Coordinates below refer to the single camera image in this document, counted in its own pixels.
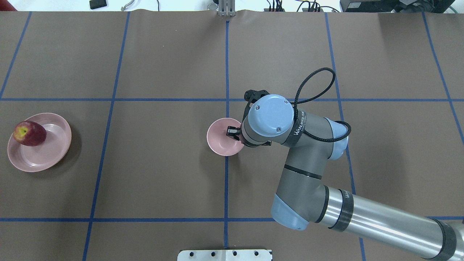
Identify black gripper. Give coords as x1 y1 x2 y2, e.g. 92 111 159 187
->
226 126 243 142

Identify pink bowl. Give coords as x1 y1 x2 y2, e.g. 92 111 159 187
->
207 118 244 156

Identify red apple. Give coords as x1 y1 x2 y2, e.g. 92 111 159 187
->
13 121 47 146

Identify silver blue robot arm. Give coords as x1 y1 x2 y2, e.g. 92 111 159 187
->
228 101 463 261

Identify pink plate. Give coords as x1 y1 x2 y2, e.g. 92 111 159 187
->
7 113 72 172

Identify small black device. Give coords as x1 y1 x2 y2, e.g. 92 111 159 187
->
88 0 107 10

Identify aluminium frame post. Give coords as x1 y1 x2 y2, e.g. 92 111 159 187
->
214 0 236 17

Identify white pedestal column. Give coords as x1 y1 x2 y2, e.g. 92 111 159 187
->
177 249 273 261

